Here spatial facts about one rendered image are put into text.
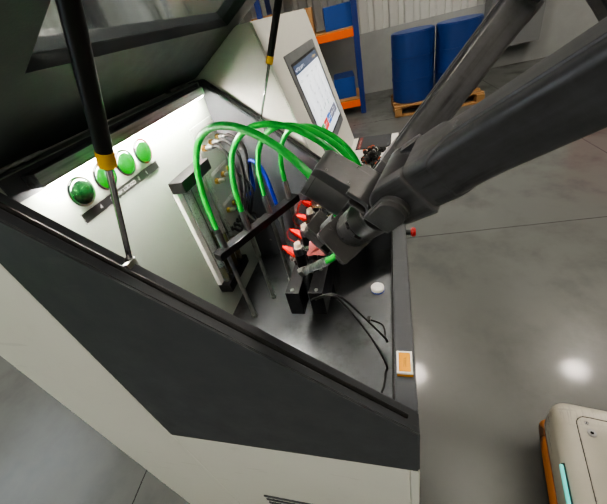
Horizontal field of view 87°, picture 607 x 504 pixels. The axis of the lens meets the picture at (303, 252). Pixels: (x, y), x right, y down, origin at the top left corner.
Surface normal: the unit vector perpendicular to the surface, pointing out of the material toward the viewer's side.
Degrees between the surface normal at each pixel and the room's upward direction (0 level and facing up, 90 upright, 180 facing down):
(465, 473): 0
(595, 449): 0
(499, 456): 0
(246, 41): 90
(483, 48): 67
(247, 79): 90
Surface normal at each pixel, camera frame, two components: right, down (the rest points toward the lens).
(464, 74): -0.19, 0.26
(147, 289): 0.50, -0.60
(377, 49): -0.11, 0.62
